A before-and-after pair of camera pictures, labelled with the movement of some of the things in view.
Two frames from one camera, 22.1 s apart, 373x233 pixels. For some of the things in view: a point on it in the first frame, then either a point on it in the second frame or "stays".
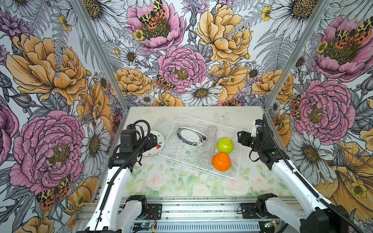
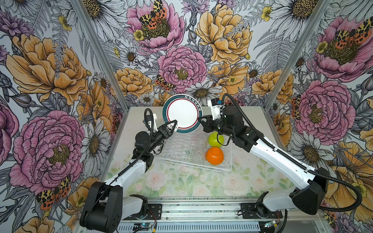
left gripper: [153, 141] → [165, 131]
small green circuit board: [145, 224] stays
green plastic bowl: [225, 145] → [212, 140]
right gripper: [244, 136] → [207, 125]
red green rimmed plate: [186, 134] → [185, 109]
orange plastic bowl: [222, 161] → [214, 155]
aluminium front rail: [203, 209] stays
